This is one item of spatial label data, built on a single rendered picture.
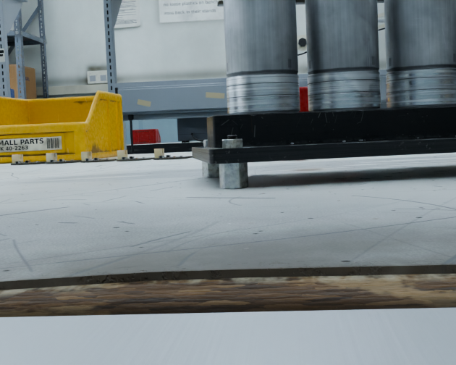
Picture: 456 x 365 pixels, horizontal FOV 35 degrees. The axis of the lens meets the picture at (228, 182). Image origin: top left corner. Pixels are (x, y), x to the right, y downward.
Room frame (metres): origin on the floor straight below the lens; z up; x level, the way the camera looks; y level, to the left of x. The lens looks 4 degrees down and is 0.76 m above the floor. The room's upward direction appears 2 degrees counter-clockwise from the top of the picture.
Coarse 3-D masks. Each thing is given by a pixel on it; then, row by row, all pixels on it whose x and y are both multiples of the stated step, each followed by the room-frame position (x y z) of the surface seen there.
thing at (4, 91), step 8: (0, 0) 2.70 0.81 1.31; (24, 0) 2.89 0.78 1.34; (0, 8) 2.70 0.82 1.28; (0, 16) 2.70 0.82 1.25; (0, 24) 2.70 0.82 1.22; (0, 32) 2.70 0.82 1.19; (0, 40) 2.70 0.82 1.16; (0, 48) 2.70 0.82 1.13; (8, 56) 2.72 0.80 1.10; (0, 64) 2.70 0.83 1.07; (8, 64) 2.72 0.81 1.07; (0, 72) 2.70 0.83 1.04; (8, 72) 2.71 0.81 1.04; (0, 80) 2.70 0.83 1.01; (8, 80) 2.71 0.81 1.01; (0, 88) 2.70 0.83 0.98; (8, 88) 2.70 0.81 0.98; (8, 96) 2.70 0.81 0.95
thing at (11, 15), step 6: (6, 0) 2.74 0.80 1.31; (12, 0) 2.81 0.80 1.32; (18, 0) 2.87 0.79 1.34; (6, 6) 2.74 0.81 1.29; (12, 6) 2.80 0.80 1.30; (18, 6) 2.86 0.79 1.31; (6, 12) 2.73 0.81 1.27; (12, 12) 2.80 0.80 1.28; (18, 12) 2.86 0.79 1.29; (6, 18) 2.73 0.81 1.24; (12, 18) 2.79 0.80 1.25; (12, 24) 2.79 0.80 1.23
